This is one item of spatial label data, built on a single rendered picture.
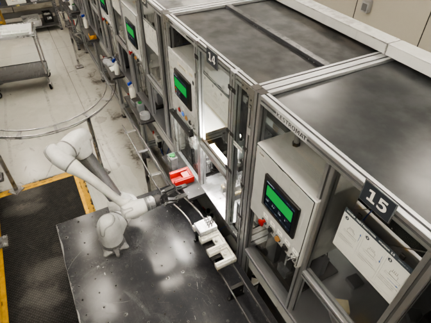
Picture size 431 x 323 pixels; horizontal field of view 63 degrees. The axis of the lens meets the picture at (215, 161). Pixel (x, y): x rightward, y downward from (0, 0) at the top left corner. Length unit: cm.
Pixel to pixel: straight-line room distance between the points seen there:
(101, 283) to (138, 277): 24
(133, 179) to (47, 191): 91
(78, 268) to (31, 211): 157
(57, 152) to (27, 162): 246
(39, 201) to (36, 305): 120
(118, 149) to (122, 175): 49
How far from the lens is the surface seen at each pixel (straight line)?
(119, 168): 428
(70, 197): 409
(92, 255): 269
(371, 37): 212
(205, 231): 237
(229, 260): 230
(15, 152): 498
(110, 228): 248
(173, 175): 271
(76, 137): 237
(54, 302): 339
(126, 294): 247
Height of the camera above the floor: 281
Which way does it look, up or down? 42 degrees down
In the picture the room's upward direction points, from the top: 1 degrees clockwise
